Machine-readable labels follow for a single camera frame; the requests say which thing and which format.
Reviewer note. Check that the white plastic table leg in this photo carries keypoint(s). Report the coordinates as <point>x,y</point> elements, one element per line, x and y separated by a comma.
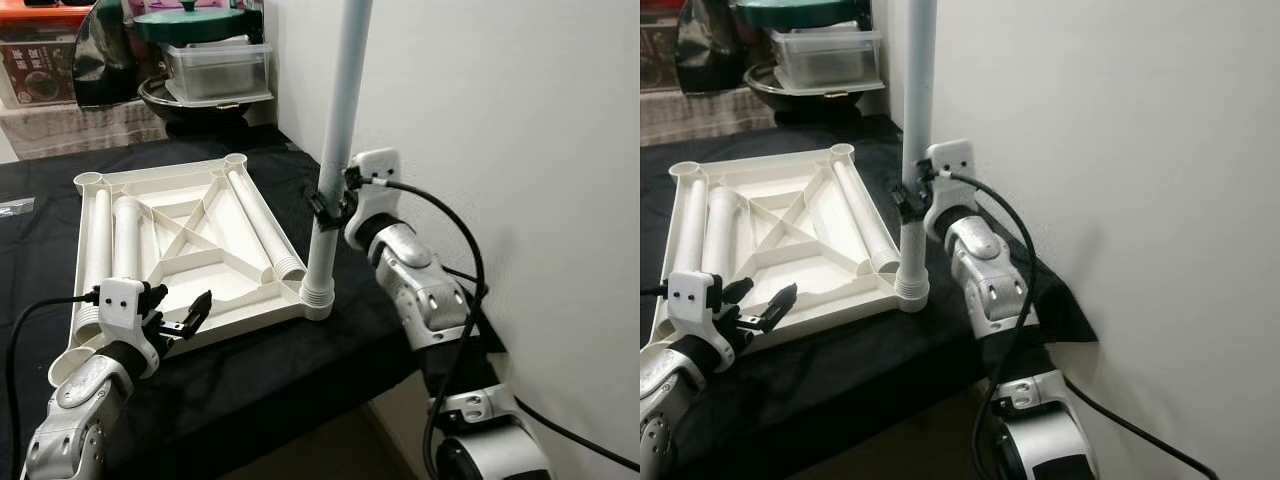
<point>865,215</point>
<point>97,240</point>
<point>127,235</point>
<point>340,110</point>
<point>722,225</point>
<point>918,90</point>
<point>262,225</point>
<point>695,225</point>

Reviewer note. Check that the white plastic table top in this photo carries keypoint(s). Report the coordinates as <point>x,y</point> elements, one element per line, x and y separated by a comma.
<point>240,280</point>
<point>830,270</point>

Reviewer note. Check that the black tablecloth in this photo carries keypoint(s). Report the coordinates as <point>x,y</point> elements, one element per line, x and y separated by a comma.
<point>250,370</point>
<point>850,370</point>

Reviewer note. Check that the clear plastic food container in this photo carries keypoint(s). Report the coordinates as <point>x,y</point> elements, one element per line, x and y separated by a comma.
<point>215,70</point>
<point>828,58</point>

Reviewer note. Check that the crumpled clear tape piece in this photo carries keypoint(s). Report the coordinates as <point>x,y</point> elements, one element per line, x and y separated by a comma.
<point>15,205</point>

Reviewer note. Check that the patterned cloth covered bench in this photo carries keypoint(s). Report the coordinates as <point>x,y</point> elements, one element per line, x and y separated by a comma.
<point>70,125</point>
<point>690,115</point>

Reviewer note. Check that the green round pot lid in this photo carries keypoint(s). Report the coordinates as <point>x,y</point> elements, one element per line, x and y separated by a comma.
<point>800,10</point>
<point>190,22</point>

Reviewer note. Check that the shiny black plastic bag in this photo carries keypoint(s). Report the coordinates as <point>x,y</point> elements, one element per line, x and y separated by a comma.
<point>105,50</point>
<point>710,45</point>

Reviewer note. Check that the brown printed carton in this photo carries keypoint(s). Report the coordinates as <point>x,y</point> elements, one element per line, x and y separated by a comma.
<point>35,75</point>
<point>655,55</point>

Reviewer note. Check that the clear bin with orange lid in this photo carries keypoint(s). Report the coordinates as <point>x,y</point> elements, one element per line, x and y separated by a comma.
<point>30,30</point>
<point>655,15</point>

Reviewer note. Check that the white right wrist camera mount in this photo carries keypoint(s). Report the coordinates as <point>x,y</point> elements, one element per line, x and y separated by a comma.
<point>950,175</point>
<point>378,170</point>

